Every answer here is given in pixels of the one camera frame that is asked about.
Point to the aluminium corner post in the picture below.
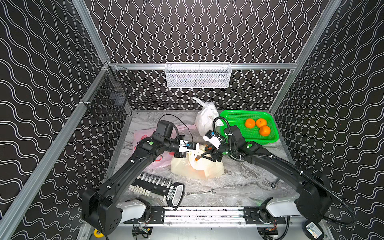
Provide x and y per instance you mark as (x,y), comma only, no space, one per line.
(313,39)

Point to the orange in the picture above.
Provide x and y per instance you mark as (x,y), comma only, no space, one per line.
(261,123)
(265,131)
(250,123)

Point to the black round puck device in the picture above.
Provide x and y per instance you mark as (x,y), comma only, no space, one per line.
(313,231)

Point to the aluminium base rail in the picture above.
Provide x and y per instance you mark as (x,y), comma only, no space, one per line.
(205,223)

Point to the yellow tape measure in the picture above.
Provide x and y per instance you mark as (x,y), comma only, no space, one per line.
(98,234)

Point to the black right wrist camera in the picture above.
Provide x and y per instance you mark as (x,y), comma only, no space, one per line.
(213,139)

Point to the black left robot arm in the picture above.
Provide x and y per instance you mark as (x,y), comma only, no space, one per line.
(101,207)

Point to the black wire basket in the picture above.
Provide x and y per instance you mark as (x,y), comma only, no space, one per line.
(110,100)

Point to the steel combination wrench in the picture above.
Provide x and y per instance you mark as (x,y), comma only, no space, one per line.
(212,191)

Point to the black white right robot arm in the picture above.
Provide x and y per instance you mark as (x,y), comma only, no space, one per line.
(314,194)

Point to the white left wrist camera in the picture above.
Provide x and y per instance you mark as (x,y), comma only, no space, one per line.
(187,146)

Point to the yellow plastic bag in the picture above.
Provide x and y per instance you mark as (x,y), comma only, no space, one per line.
(193,167)

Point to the pink plastic bag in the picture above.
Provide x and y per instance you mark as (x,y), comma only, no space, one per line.
(155,148)

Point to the green plastic basket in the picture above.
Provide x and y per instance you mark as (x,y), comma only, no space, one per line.
(238,118)

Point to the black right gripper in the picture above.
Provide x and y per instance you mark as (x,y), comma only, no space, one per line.
(213,153)

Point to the white plastic bag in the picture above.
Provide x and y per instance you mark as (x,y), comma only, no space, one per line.
(205,116)

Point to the socket set holder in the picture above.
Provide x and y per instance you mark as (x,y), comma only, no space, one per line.
(147,184)

